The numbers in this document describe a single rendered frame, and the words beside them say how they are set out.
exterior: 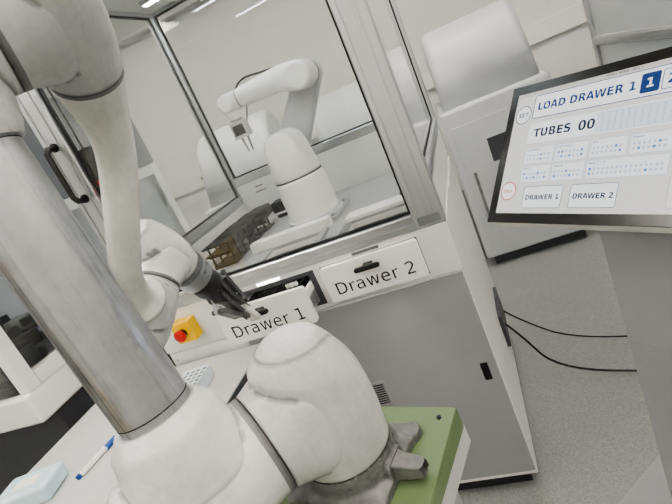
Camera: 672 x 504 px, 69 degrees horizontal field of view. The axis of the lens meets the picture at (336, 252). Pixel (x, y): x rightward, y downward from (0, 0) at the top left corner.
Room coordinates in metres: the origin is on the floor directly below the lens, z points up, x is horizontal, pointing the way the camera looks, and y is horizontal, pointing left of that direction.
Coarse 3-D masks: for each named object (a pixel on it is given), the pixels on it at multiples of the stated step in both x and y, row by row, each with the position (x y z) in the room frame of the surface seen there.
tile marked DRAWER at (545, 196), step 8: (560, 184) 0.90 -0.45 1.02; (528, 192) 0.96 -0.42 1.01; (536, 192) 0.95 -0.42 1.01; (544, 192) 0.93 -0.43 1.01; (552, 192) 0.91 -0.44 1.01; (560, 192) 0.89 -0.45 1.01; (528, 200) 0.96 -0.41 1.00; (536, 200) 0.94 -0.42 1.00; (544, 200) 0.92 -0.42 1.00; (552, 200) 0.90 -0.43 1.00; (560, 200) 0.89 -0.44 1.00; (520, 208) 0.97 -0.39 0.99; (528, 208) 0.95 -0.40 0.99; (536, 208) 0.93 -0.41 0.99; (544, 208) 0.91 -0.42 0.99; (552, 208) 0.90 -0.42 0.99
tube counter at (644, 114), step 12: (624, 108) 0.84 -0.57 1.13; (636, 108) 0.82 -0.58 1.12; (648, 108) 0.80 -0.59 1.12; (660, 108) 0.78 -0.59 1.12; (588, 120) 0.90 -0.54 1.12; (600, 120) 0.88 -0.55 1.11; (612, 120) 0.85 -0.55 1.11; (624, 120) 0.83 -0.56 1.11; (636, 120) 0.81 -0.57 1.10; (648, 120) 0.79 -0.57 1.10; (660, 120) 0.77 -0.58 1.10; (576, 132) 0.92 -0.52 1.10; (588, 132) 0.89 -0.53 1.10; (600, 132) 0.87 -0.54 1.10
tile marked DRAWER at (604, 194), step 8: (576, 184) 0.87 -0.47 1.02; (584, 184) 0.85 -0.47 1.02; (592, 184) 0.84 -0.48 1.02; (600, 184) 0.82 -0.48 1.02; (608, 184) 0.81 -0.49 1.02; (616, 184) 0.80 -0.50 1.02; (576, 192) 0.86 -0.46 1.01; (584, 192) 0.85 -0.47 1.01; (592, 192) 0.83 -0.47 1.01; (600, 192) 0.82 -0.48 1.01; (608, 192) 0.80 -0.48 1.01; (616, 192) 0.79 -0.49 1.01; (568, 200) 0.87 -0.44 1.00; (576, 200) 0.85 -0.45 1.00; (584, 200) 0.84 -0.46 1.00; (592, 200) 0.82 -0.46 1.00; (600, 200) 0.81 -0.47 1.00; (608, 200) 0.80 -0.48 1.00
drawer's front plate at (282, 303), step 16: (304, 288) 1.26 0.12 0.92; (256, 304) 1.30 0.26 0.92; (272, 304) 1.29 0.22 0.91; (288, 304) 1.27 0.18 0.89; (304, 304) 1.26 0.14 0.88; (224, 320) 1.34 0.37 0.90; (240, 320) 1.33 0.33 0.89; (256, 320) 1.31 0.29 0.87; (272, 320) 1.29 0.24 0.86; (288, 320) 1.28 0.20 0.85; (304, 320) 1.26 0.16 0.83; (256, 336) 1.32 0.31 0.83
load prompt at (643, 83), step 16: (608, 80) 0.90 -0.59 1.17; (624, 80) 0.87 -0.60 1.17; (640, 80) 0.84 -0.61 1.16; (656, 80) 0.81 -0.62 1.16; (544, 96) 1.03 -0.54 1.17; (560, 96) 0.99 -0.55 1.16; (576, 96) 0.95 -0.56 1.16; (592, 96) 0.92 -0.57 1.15; (608, 96) 0.88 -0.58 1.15; (624, 96) 0.85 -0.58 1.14; (640, 96) 0.82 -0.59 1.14; (544, 112) 1.01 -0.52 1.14; (560, 112) 0.97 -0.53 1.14
